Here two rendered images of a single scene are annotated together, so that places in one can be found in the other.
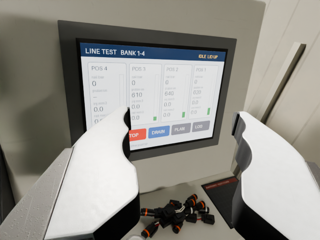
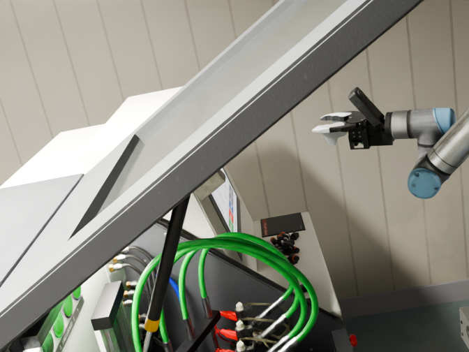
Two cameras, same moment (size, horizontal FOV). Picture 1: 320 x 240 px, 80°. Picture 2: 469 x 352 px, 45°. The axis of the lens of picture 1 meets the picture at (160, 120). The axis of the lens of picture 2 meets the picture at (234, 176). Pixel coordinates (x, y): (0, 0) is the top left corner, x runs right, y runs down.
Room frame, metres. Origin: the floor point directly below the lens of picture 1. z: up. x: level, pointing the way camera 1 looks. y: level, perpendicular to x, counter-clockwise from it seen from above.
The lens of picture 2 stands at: (-0.50, 1.41, 1.88)
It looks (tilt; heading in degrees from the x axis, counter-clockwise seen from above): 19 degrees down; 303
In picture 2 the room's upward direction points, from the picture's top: 12 degrees counter-clockwise
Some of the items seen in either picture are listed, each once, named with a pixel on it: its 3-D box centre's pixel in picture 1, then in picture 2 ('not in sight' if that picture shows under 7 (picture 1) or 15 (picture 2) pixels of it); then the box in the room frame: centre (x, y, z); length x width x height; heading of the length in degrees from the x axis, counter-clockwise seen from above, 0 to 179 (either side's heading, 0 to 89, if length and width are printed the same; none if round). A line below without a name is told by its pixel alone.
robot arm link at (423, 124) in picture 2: not in sight; (431, 124); (-0.19, -0.03, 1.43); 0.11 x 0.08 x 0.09; 2
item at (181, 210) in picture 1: (176, 214); (285, 245); (0.33, -0.10, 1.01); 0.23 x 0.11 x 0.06; 119
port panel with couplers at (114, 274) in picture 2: not in sight; (128, 292); (0.44, 0.54, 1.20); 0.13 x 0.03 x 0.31; 119
